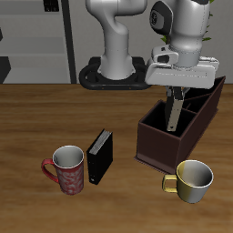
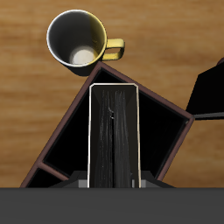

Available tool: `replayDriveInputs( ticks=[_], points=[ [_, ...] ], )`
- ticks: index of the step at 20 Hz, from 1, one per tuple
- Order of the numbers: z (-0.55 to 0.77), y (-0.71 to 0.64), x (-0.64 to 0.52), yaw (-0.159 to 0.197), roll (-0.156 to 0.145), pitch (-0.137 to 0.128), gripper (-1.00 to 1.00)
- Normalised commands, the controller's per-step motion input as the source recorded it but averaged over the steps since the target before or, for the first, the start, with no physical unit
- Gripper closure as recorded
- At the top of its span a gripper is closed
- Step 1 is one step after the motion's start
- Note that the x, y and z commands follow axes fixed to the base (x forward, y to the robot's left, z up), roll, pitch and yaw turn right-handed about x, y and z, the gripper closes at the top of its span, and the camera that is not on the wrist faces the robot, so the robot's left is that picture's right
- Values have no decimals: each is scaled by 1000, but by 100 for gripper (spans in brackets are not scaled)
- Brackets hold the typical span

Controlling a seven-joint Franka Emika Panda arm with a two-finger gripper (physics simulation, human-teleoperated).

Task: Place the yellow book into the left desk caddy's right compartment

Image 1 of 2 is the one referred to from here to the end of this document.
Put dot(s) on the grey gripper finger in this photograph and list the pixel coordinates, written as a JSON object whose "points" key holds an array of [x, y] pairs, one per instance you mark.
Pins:
{"points": [[169, 92], [176, 112]]}

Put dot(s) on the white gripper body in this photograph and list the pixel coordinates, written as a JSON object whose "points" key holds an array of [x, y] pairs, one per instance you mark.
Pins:
{"points": [[179, 75]]}

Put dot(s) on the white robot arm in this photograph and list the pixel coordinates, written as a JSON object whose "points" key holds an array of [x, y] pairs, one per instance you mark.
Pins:
{"points": [[116, 45]]}

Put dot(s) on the dark brown desk caddy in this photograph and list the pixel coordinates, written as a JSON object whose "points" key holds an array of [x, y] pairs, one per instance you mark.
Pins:
{"points": [[160, 145]]}

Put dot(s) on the green pot plant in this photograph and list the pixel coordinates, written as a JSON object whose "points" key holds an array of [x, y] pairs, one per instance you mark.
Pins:
{"points": [[207, 38]]}

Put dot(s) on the yellow and white mug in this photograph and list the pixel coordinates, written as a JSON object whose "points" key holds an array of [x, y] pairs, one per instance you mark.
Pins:
{"points": [[194, 185]]}

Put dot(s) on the red patterned mug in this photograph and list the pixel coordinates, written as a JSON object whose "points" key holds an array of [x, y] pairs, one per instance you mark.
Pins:
{"points": [[71, 179]]}

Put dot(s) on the grey shelf unit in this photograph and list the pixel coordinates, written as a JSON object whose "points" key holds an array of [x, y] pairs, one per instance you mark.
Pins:
{"points": [[33, 45]]}

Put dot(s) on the small black box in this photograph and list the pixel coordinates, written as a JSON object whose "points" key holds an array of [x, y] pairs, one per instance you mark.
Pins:
{"points": [[51, 5]]}

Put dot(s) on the dark angular block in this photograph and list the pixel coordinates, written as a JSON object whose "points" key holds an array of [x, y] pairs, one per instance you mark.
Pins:
{"points": [[4, 69]]}

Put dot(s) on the flat black base plate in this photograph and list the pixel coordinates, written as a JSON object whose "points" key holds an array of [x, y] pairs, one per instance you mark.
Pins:
{"points": [[87, 79]]}

